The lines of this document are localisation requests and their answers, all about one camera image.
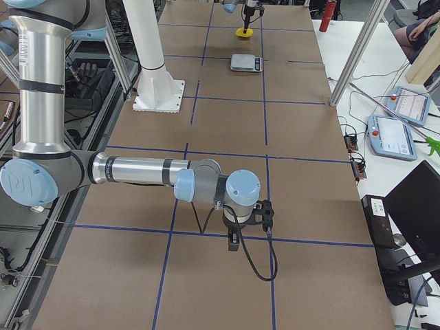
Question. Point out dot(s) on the yellow mango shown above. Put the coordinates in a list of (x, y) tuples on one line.
[(244, 33)]

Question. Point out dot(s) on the silver digital kitchen scale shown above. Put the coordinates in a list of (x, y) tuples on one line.
[(246, 63)]

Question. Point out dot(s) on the red bottle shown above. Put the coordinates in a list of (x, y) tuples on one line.
[(327, 15)]

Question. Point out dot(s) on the brown paper table cover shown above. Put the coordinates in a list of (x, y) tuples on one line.
[(136, 260)]

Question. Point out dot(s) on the right orange connector board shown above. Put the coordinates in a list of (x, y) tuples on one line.
[(358, 165)]

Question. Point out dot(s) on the orange connector board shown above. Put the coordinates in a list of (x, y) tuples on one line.
[(358, 165), (351, 142)]

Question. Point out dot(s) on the black box with label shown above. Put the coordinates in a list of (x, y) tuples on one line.
[(378, 221)]

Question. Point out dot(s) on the left orange connector board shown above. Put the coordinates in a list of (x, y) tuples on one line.
[(351, 142)]

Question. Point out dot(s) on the seated person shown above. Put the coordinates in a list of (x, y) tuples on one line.
[(414, 37)]

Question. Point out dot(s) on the black monitor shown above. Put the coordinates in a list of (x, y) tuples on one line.
[(414, 207)]

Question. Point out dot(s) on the near teach pendant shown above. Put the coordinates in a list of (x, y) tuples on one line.
[(389, 137)]

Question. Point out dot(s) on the teach pendant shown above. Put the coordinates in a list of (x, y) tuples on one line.
[(410, 105), (389, 137)]

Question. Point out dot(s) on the far teach pendant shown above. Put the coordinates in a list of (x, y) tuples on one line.
[(410, 105)]

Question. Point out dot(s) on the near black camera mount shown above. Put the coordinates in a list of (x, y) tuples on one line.
[(263, 215)]

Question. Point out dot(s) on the aluminium frame post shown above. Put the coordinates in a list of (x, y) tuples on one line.
[(370, 24)]

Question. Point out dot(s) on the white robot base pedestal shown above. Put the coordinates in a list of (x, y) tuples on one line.
[(157, 90)]

